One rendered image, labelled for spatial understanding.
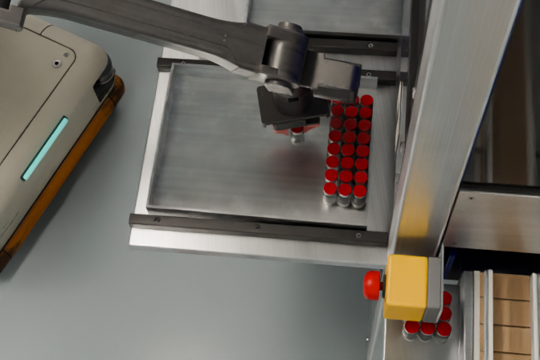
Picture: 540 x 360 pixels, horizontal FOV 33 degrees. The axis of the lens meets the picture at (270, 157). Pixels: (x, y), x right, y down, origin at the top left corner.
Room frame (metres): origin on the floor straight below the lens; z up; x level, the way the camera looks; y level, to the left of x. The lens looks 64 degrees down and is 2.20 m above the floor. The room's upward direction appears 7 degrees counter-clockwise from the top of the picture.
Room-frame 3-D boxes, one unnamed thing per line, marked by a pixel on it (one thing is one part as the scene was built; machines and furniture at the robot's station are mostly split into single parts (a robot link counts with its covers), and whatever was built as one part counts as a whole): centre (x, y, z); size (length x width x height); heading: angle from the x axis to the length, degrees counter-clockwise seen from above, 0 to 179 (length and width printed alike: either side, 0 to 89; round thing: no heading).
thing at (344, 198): (0.63, -0.12, 0.90); 0.18 x 0.02 x 0.05; 167
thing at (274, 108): (0.67, -0.04, 1.03); 0.10 x 0.07 x 0.07; 92
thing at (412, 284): (0.36, -0.17, 0.99); 0.08 x 0.07 x 0.07; 78
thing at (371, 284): (0.37, -0.12, 0.99); 0.04 x 0.04 x 0.04; 78
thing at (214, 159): (0.66, 0.00, 0.90); 0.34 x 0.26 x 0.04; 77
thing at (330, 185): (0.63, -0.10, 0.90); 0.18 x 0.02 x 0.05; 167
